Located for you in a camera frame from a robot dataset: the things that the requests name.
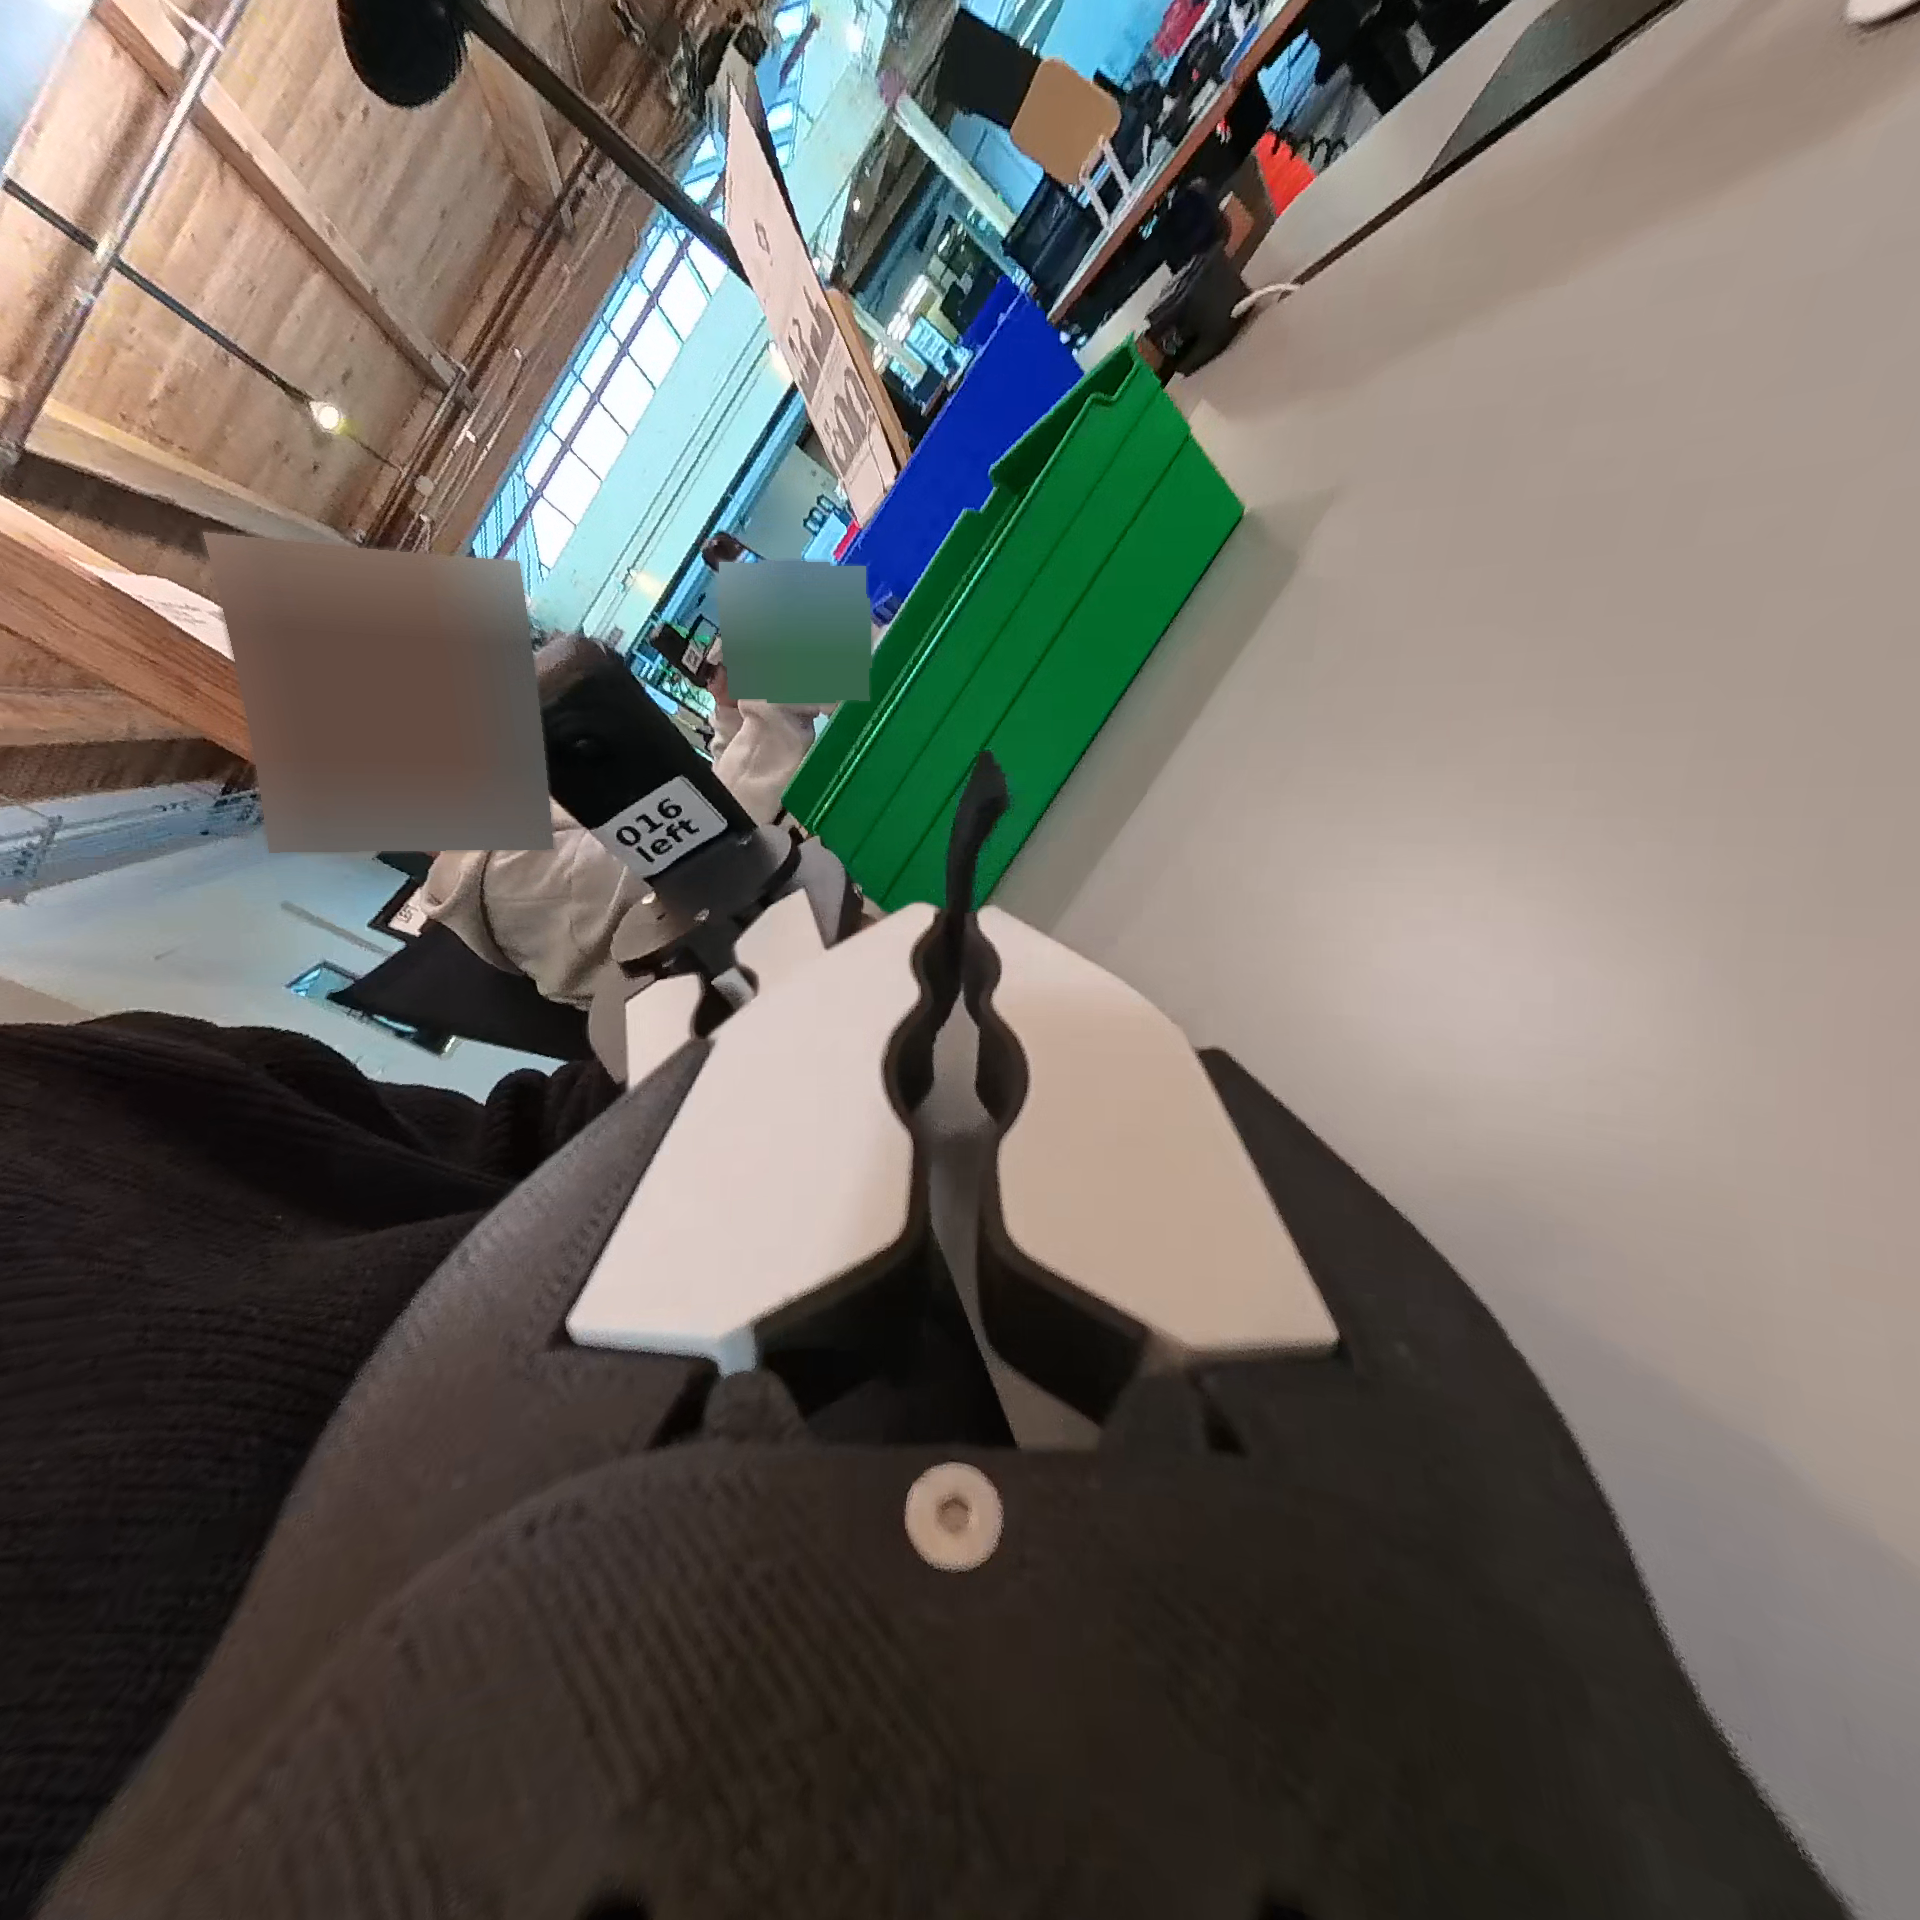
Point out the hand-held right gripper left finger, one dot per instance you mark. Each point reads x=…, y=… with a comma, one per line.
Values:
x=750, y=1200

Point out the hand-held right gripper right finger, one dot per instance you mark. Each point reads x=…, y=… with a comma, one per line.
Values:
x=1154, y=1185

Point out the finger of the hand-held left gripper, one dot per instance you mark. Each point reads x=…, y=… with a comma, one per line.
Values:
x=782, y=943
x=661, y=1027

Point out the black marker tie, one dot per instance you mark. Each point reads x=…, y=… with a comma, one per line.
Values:
x=975, y=819

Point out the green plastic bin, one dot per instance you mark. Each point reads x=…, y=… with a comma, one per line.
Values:
x=1021, y=660

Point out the grey desk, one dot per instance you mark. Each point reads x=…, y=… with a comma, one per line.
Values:
x=1499, y=750

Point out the small framed checker sign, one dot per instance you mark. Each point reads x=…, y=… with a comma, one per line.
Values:
x=403, y=912

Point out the brown board document stand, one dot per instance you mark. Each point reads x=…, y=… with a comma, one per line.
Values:
x=818, y=360

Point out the large blue plastic bin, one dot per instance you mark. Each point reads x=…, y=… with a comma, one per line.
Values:
x=975, y=435

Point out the small black red device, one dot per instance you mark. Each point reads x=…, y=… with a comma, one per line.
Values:
x=1200, y=307

